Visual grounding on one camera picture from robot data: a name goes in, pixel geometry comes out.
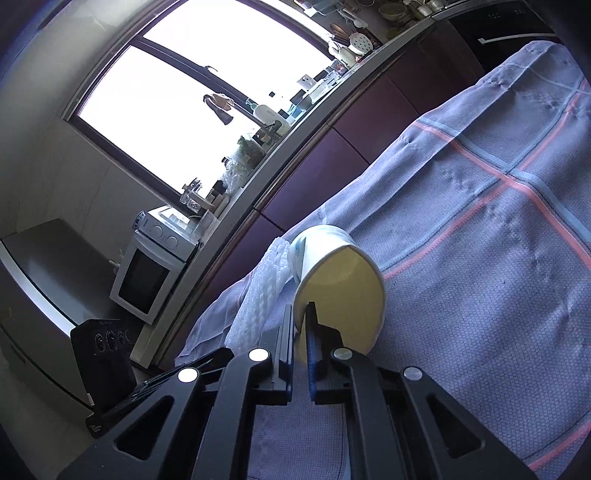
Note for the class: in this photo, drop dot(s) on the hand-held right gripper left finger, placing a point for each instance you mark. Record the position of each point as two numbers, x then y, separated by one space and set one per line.
284 360

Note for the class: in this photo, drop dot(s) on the white mug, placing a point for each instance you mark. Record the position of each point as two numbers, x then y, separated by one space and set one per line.
307 82

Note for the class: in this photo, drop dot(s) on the clear plastic container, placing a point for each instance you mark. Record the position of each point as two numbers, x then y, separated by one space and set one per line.
201 220

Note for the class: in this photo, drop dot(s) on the black built-in oven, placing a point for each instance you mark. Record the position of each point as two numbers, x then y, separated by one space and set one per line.
508 23

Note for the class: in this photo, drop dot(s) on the white soap bottle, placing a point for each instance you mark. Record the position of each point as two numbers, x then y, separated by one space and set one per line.
264 113

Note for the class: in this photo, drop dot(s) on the dark framed window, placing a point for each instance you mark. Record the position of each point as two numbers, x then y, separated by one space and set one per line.
161 92

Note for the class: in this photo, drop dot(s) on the jar with green contents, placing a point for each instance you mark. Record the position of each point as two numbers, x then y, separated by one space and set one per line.
249 152

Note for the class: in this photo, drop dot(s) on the grey refrigerator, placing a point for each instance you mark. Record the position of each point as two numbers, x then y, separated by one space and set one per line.
46 258

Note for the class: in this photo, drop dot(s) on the clear plastic bag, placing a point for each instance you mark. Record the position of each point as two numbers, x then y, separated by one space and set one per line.
233 175

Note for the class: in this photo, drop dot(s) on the metal kitchen faucet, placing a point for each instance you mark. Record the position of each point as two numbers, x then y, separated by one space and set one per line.
249 116

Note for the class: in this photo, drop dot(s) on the blue checked cloth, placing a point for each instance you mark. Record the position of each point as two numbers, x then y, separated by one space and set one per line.
461 230

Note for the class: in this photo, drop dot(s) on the glass jar with lid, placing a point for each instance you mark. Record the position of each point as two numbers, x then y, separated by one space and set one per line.
193 194

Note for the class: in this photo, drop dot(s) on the white printed paper cup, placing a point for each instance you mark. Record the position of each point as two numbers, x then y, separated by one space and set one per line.
341 286

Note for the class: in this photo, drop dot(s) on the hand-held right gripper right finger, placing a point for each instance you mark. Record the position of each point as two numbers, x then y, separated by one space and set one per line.
315 364

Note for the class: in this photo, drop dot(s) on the white utensil holder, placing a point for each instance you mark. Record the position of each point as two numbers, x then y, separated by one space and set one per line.
360 44

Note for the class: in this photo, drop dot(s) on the blue patterned bowl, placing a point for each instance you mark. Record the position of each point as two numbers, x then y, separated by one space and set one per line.
141 219

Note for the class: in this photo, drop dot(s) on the white foam fruit net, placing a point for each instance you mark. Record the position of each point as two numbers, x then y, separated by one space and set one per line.
263 286

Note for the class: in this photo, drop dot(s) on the brown dish rag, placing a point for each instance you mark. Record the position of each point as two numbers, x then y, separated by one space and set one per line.
220 100

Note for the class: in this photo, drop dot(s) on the woven basket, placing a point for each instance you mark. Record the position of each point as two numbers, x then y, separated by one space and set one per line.
392 11

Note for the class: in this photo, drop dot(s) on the white microwave oven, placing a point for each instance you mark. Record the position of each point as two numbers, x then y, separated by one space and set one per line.
143 277

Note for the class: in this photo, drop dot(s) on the kitchen counter with cabinets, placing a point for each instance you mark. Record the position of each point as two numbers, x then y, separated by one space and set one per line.
360 120

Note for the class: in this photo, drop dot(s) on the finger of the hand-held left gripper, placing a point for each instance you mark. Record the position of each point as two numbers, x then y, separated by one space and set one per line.
134 404
203 360

